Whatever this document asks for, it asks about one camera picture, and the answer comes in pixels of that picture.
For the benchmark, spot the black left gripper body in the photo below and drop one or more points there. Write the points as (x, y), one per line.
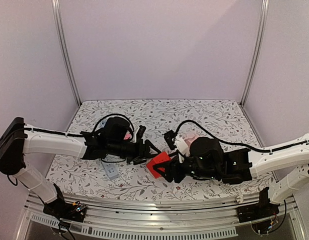
(131, 153)

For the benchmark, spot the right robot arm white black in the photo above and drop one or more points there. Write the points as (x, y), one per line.
(204, 159)

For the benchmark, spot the pink cube adapter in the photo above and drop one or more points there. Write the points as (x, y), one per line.
(189, 138)

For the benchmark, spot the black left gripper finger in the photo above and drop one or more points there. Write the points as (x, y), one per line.
(138, 161)
(150, 149)

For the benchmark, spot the pink plug adapter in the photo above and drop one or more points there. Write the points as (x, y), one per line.
(128, 136)

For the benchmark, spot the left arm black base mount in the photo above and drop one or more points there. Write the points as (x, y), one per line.
(75, 211)

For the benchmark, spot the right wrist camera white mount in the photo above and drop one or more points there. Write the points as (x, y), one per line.
(176, 142)

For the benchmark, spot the aluminium frame post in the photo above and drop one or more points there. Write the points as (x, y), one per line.
(256, 52)
(64, 51)

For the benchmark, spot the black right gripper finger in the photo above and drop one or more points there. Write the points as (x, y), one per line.
(171, 177)
(164, 163)

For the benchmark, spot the floral patterned table mat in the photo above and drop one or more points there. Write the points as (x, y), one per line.
(222, 118)

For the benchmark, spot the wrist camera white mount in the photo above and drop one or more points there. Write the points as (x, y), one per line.
(138, 133)
(176, 142)

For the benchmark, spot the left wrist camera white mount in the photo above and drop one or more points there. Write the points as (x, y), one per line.
(138, 133)

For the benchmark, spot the aluminium front rail base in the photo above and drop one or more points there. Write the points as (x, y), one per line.
(208, 219)

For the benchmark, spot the right aluminium frame post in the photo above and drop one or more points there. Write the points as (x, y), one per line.
(256, 52)

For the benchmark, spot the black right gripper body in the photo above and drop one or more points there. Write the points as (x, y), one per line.
(176, 168)

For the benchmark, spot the left aluminium frame post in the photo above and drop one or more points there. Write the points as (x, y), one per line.
(64, 51)

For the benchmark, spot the grey blue power strip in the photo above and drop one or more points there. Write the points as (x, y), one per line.
(111, 170)

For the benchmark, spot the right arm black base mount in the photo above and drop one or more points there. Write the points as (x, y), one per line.
(256, 211)

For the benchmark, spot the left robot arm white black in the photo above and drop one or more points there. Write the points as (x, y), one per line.
(117, 137)

